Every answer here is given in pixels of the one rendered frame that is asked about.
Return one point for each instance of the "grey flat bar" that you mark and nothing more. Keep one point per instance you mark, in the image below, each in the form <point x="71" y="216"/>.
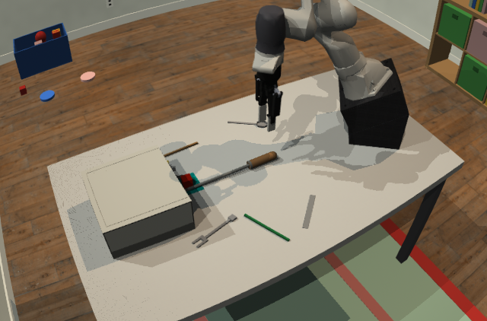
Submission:
<point x="309" y="211"/>

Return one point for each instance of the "red block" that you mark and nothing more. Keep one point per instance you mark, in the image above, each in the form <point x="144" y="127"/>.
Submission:
<point x="186" y="180"/>

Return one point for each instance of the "grey wrench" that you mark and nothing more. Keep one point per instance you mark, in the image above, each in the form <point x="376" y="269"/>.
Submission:
<point x="204" y="238"/>

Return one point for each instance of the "teal square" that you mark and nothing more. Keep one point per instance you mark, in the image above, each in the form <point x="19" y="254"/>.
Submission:
<point x="195" y="181"/>

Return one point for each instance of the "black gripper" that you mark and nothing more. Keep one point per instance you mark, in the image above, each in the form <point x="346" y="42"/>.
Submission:
<point x="264" y="93"/>

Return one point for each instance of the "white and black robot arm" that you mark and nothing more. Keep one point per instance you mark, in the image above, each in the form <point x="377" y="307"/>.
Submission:
<point x="360" y="77"/>

